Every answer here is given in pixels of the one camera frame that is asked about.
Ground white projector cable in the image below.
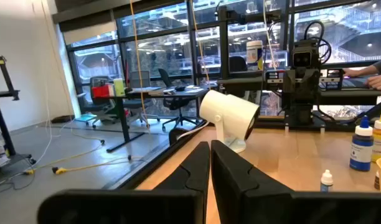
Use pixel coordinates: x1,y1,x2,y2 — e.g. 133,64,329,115
176,120,210,141

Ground yellow hanging cable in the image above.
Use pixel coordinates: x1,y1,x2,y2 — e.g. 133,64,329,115
190,0,210,91
129,0,149,129

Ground yellow extension cord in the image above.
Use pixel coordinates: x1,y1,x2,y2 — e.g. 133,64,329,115
52,155,132,175
22,139,106,175

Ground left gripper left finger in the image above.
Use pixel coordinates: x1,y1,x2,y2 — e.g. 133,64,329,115
37,141,211,224

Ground black office desk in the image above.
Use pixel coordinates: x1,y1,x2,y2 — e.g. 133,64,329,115
93,85,210,154

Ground small blue food coloring bottle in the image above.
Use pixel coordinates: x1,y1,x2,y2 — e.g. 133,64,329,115
320,169,334,192

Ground white wipes canister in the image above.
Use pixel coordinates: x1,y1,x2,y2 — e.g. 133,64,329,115
246,40,264,71

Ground black upright post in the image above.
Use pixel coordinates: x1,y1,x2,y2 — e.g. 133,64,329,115
217,2,241,80

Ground light blue floor mat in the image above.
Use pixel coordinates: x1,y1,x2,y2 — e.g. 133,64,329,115
74,113,97,123

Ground large blue food coloring bottle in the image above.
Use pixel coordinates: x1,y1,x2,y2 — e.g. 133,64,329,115
349,115,374,172

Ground black laptop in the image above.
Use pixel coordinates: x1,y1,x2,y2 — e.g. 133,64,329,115
344,77,370,90

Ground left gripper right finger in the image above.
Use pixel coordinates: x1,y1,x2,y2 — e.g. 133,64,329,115
210,139,381,224

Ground person's hand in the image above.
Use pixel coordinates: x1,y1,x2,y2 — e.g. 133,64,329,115
366,74,381,91
342,67,365,78

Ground black office chair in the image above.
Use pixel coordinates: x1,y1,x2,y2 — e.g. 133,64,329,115
158,68,198,133
229,55,248,73

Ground dark office chair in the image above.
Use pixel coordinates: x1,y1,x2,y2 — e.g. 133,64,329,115
77,76,118,129

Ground grey office chair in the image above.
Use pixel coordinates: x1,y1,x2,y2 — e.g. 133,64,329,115
123,70,162,123

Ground white hanging cable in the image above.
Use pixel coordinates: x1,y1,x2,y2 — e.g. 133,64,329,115
263,0,277,71

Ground light green container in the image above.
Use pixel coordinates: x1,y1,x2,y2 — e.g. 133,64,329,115
113,78,126,97

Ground person's forearm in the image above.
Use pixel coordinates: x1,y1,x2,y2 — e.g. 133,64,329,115
363,55,381,77

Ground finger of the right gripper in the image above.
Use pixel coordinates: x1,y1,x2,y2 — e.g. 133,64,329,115
319,68,346,91
265,70,286,85

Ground white cylindrical projector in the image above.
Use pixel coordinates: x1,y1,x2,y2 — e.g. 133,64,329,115
199,89,260,154

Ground red box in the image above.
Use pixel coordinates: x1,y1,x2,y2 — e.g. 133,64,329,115
91,84,115,99

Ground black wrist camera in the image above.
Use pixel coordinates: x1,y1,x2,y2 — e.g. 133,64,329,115
291,46,313,68

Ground black equipment stand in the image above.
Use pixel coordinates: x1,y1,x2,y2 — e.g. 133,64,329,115
0,55,37,174

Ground flat black floor object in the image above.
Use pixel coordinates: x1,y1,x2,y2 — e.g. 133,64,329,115
50,114,75,124

